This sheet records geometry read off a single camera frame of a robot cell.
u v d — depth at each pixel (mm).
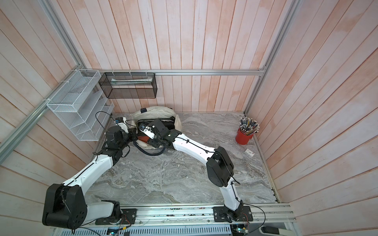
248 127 886
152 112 928
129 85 900
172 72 982
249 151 975
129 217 734
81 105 730
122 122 738
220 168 491
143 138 883
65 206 405
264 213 675
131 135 760
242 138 986
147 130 727
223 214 719
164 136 640
